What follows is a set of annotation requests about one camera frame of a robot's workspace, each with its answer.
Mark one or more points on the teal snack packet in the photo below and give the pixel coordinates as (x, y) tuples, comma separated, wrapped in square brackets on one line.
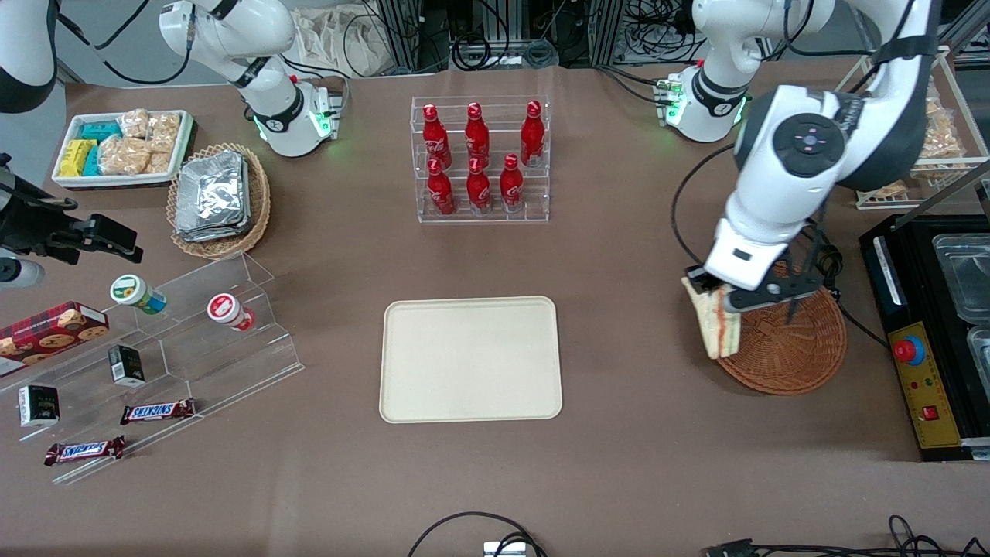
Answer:
[(92, 161), (100, 130)]

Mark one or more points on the aluminium frame post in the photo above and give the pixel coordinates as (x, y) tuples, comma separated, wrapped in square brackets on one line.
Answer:
[(603, 31), (401, 35)]

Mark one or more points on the beige plastic tray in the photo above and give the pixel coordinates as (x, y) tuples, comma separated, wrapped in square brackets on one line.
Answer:
[(470, 360)]

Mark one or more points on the red tartan cookie box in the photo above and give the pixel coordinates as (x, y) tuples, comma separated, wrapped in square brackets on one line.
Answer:
[(46, 333)]

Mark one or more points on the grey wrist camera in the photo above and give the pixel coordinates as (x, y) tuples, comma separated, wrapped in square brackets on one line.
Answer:
[(19, 273), (797, 286)]

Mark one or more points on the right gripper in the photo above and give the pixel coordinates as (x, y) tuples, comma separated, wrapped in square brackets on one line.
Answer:
[(32, 227)]

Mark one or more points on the aluminium foil container stack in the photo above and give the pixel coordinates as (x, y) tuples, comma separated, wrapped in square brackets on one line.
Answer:
[(213, 197)]

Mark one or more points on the clear acrylic bottle rack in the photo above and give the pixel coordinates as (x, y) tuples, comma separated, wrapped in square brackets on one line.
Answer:
[(495, 218)]

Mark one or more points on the small black barcode box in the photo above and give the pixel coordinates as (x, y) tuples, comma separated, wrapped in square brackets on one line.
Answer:
[(126, 365)]

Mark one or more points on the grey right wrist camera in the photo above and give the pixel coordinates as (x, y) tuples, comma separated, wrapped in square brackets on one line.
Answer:
[(19, 273)]

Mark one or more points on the black machine yellow panel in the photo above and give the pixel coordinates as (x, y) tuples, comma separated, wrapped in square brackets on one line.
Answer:
[(920, 294)]

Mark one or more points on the red cola bottle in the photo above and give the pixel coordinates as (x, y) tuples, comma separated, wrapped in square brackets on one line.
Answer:
[(477, 135), (532, 135), (435, 138), (442, 192), (511, 186), (479, 189)]

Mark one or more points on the light wicker basket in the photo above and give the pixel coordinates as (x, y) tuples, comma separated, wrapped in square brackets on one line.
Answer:
[(259, 209)]

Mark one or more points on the triangular sandwich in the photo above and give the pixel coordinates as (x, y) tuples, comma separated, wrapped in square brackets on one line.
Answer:
[(715, 329)]

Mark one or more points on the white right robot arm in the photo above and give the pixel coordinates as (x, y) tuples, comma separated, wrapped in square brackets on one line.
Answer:
[(271, 100)]

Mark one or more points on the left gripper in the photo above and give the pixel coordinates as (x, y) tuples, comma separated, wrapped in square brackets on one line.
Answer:
[(695, 277)]

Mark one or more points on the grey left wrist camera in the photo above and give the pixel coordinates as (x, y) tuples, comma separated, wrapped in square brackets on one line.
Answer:
[(797, 286)]

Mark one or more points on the clear acrylic step display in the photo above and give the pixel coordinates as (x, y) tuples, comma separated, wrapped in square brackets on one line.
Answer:
[(232, 363)]

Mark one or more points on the beige cloth bag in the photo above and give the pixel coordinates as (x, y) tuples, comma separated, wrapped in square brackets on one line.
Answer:
[(340, 39)]

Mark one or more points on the small black white box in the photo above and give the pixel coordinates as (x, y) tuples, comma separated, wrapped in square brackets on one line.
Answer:
[(39, 406)]

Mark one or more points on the small clear plastic container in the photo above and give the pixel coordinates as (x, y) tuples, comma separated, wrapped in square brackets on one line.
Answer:
[(981, 352)]

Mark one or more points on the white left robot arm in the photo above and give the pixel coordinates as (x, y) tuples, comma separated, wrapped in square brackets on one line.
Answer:
[(804, 139)]

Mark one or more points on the red emergency stop button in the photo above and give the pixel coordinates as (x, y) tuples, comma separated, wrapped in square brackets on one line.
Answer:
[(908, 350)]

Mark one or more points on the yellow snack packet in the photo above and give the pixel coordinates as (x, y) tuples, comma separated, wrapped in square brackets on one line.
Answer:
[(76, 157)]

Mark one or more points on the white rectangular snack tray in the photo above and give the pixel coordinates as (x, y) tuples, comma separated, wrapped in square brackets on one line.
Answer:
[(116, 182)]

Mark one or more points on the small white silver device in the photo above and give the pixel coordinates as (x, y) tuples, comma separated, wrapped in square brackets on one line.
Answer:
[(504, 549)]

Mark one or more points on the brown wicker basket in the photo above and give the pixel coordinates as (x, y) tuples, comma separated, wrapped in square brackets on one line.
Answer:
[(789, 356)]

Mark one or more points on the red lid yogurt cup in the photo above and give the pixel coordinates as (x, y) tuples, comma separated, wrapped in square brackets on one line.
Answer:
[(224, 309)]

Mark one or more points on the green lid yogurt cup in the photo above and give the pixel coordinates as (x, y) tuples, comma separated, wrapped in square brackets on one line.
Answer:
[(131, 292)]

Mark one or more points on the Snickers chocolate bar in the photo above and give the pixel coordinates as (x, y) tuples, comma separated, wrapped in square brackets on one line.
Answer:
[(157, 411), (85, 450)]

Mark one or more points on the large clear plastic container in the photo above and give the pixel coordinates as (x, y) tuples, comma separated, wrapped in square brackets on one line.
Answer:
[(967, 278)]

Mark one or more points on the clear rice cracker bag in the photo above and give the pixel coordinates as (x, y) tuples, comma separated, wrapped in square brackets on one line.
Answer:
[(134, 122), (164, 130), (159, 162), (124, 156)]

